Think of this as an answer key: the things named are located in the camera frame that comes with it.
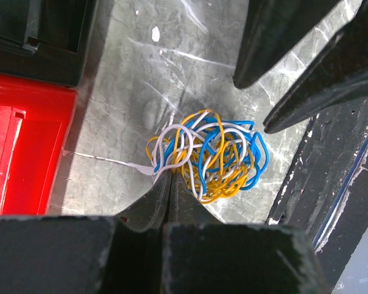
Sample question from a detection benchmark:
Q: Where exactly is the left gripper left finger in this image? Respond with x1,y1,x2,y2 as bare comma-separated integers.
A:
116,170,171,230

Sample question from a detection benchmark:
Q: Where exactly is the blue wire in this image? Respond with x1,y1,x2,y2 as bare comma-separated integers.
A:
153,115,269,194

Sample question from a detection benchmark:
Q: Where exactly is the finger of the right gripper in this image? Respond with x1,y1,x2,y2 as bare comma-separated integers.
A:
233,0,338,89
263,1,368,134

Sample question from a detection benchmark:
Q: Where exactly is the white wire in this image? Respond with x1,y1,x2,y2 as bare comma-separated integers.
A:
131,110,255,200

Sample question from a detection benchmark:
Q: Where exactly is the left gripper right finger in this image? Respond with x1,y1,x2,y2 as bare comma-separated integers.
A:
168,173,222,224

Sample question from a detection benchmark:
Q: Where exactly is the red plastic bin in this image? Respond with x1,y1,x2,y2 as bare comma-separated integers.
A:
0,74,78,215

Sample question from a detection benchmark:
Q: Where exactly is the yellow wire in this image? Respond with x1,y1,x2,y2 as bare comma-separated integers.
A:
145,108,255,206

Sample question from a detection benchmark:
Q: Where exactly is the black plastic bin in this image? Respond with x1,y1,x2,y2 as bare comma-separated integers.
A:
0,0,98,87

